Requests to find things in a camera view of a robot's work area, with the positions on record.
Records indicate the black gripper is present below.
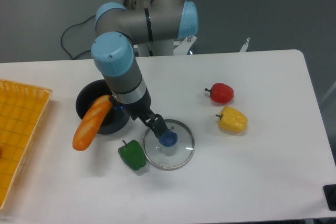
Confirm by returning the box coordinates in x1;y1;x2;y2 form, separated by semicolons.
109;89;168;138

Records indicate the glass pot lid blue knob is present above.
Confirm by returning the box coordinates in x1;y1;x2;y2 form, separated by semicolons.
142;119;196;171

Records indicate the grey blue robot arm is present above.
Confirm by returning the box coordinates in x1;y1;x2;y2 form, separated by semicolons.
91;0;198;137

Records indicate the dark grey pot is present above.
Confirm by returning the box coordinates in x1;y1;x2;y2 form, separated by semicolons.
76;79;130;135

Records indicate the green toy bell pepper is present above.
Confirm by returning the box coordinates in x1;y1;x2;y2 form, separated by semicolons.
118;140;146;170

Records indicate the toy bread baguette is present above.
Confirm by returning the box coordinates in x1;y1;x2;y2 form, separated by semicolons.
72;94;112;151

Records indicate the red toy bell pepper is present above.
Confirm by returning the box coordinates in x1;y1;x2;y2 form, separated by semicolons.
204;83;234;104

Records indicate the yellow toy bell pepper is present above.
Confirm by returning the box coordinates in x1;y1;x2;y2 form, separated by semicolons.
216;106;248;133

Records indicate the yellow wicker basket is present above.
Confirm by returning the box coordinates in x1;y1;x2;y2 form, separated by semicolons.
1;79;53;209

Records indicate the black object at table edge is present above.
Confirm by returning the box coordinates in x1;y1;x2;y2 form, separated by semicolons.
323;184;336;211

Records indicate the black cable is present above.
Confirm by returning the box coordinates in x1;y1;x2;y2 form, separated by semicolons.
60;14;97;60

